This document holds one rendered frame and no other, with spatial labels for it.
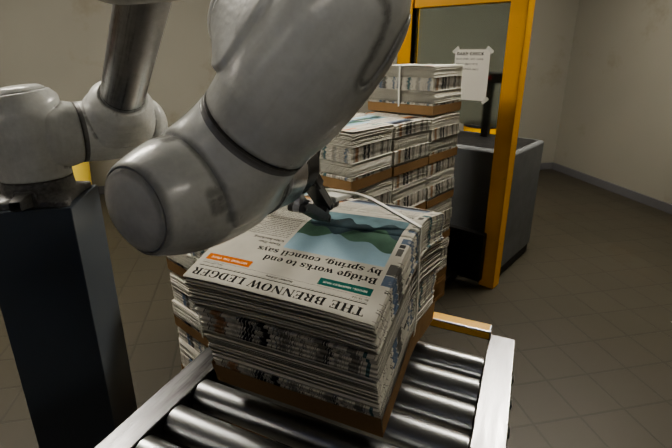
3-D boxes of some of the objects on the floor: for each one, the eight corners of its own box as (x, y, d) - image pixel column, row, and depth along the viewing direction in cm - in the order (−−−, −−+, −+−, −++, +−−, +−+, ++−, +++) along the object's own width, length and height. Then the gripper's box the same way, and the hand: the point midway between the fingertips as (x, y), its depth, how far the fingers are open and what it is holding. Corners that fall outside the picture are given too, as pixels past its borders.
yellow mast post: (389, 253, 308) (401, -40, 251) (396, 249, 315) (409, -38, 257) (400, 256, 303) (415, -43, 245) (407, 252, 309) (423, -40, 251)
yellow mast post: (478, 284, 267) (517, -59, 209) (484, 278, 273) (524, -55, 216) (492, 289, 261) (537, -62, 204) (498, 283, 268) (543, -58, 210)
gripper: (252, 55, 50) (331, 66, 69) (249, 259, 56) (322, 217, 75) (311, 58, 47) (376, 68, 66) (301, 272, 53) (363, 225, 72)
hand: (344, 148), depth 70 cm, fingers open, 14 cm apart
